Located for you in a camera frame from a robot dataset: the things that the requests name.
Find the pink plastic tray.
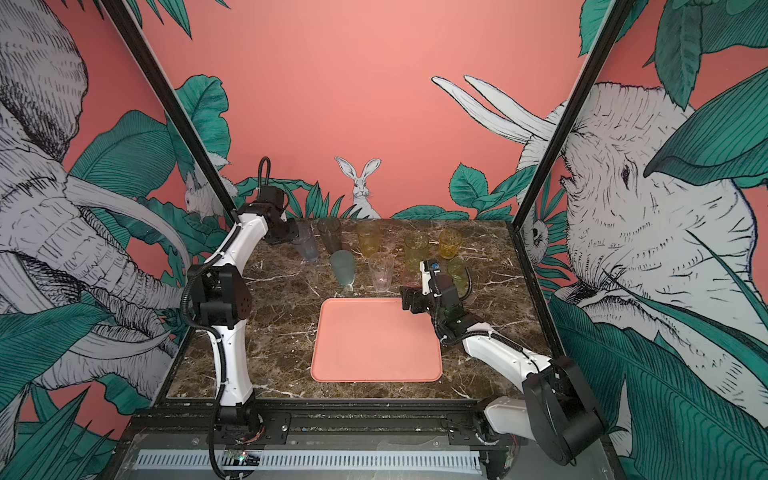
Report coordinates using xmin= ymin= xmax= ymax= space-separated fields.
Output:
xmin=311 ymin=298 xmax=443 ymax=383

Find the dark smoky tumbler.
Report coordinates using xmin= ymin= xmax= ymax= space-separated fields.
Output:
xmin=317 ymin=217 xmax=343 ymax=254

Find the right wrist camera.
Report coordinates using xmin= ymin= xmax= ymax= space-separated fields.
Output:
xmin=419 ymin=259 xmax=441 ymax=297

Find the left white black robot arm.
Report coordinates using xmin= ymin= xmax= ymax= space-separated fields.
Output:
xmin=180 ymin=185 xmax=298 ymax=431

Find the teal frosted tumbler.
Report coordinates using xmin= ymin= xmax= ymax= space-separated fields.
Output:
xmin=330 ymin=250 xmax=356 ymax=288

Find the light green tumbler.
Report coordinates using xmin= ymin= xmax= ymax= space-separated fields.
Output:
xmin=404 ymin=232 xmax=429 ymax=271

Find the amber yellow tumbler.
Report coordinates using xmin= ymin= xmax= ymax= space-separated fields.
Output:
xmin=356 ymin=220 xmax=381 ymax=258

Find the left black frame post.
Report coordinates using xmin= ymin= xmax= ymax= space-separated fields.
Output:
xmin=101 ymin=0 xmax=238 ymax=223

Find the pink clear tumbler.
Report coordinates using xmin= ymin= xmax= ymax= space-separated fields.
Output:
xmin=401 ymin=268 xmax=422 ymax=288

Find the yellow short tumbler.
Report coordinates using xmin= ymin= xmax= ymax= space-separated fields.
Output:
xmin=438 ymin=228 xmax=463 ymax=260

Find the blue-grey clear tumbler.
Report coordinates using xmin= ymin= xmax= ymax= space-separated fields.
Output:
xmin=292 ymin=221 xmax=319 ymax=263

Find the right black frame post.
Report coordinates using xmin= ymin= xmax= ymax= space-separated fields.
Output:
xmin=511 ymin=0 xmax=635 ymax=233

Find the white slotted cable duct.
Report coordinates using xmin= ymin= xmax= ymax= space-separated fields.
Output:
xmin=131 ymin=449 xmax=483 ymax=474

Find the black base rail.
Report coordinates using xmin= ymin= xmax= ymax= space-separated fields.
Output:
xmin=119 ymin=398 xmax=607 ymax=448

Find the black frame post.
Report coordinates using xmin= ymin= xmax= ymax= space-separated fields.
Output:
xmin=101 ymin=0 xmax=238 ymax=223
xmin=511 ymin=0 xmax=635 ymax=233

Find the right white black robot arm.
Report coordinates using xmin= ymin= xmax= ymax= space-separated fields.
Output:
xmin=399 ymin=272 xmax=607 ymax=465

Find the clear colourless tumbler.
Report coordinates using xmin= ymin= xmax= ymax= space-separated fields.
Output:
xmin=368 ymin=252 xmax=394 ymax=292

